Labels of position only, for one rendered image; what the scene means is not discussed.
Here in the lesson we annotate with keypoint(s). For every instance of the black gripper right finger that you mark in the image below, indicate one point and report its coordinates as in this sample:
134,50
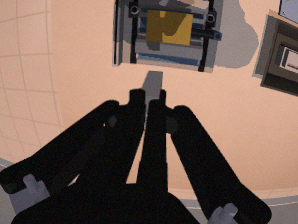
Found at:
221,196

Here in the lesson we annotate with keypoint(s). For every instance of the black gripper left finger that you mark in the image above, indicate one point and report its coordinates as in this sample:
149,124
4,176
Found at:
59,162

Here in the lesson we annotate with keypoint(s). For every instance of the brass rectangular block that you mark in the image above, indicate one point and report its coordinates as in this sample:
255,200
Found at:
169,27

